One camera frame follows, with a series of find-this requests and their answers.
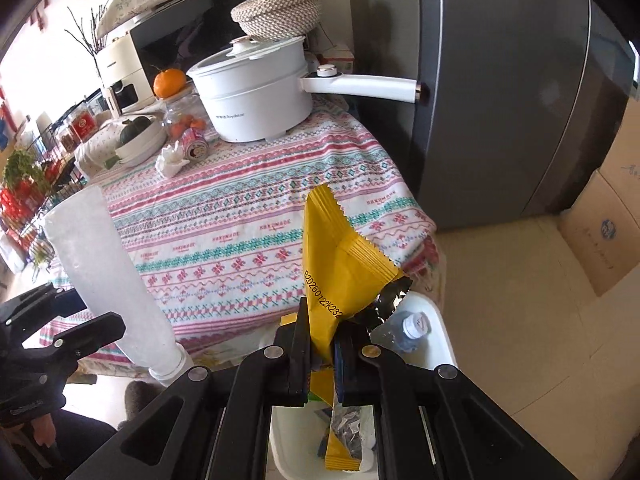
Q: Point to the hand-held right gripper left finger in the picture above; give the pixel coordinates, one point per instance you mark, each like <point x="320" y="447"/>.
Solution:
<point x="295" y="360"/>

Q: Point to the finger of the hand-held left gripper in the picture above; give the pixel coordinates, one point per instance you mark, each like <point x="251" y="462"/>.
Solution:
<point x="35" y="310"/>
<point x="80" y="337"/>

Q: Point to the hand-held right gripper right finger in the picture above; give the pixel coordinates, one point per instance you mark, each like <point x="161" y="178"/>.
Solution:
<point x="342" y="375"/>

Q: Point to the foil wrapper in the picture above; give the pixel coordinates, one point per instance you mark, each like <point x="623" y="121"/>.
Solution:
<point x="350" y="427"/>

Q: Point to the white plastic bottle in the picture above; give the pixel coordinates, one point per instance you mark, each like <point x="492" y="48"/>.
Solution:
<point x="110" y="280"/>

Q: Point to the clear crushed plastic bottle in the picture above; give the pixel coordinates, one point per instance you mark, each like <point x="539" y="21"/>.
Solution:
<point x="407" y="332"/>

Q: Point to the white plastic bin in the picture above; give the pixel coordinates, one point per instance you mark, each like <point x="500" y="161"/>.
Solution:
<point x="440" y="340"/>

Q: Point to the yellow foil snack packet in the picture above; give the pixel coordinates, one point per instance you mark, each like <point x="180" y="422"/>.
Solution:
<point x="340" y="265"/>

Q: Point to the person's left hand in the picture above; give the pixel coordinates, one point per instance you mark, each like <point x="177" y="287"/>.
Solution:
<point x="44" y="430"/>

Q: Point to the person's dark trousers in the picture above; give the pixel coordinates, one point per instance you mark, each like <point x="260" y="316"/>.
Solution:
<point x="80" y="450"/>

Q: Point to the grey furry slipper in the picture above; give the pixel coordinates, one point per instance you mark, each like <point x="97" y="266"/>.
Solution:
<point x="141" y="400"/>

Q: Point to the green leafy vegetables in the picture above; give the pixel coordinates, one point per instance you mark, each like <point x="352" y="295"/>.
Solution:
<point x="25" y="170"/>

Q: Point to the patterned woven tablecloth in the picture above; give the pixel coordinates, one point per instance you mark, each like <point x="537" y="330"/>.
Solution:
<point x="240" y="220"/>

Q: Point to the white bowl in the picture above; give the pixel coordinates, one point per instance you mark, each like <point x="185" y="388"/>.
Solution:
<point x="145" y="147"/>

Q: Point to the crumpled white paper napkin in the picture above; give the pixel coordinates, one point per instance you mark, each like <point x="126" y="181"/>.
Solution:
<point x="171" y="160"/>

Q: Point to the green squash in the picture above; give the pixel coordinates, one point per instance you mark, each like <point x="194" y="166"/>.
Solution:
<point x="134" y="129"/>

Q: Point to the red drink can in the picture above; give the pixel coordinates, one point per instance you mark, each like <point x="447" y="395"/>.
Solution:
<point x="196" y="145"/>

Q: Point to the glass jar of tangerines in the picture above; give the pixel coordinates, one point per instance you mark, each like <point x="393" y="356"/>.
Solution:
<point x="187" y="117"/>

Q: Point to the cream countertop appliance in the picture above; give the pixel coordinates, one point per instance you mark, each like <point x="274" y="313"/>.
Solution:
<point x="120" y="70"/>

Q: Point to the orange fruit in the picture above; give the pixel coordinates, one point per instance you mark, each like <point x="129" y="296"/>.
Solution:
<point x="169" y="84"/>

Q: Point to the bare branch decoration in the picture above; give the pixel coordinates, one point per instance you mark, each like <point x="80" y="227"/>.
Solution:
<point x="90" y="35"/>

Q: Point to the large cardboard box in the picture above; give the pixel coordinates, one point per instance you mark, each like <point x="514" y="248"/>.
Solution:
<point x="600" y="245"/>

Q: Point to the red and white carton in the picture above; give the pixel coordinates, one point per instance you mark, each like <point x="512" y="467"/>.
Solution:
<point x="336" y="59"/>

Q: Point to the grey refrigerator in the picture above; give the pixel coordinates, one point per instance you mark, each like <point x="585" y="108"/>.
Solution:
<point x="500" y="100"/>

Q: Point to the black glass oven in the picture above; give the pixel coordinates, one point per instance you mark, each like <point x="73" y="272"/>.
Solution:
<point x="200" y="25"/>

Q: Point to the cardboard box with label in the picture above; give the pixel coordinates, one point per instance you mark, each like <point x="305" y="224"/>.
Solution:
<point x="625" y="160"/>

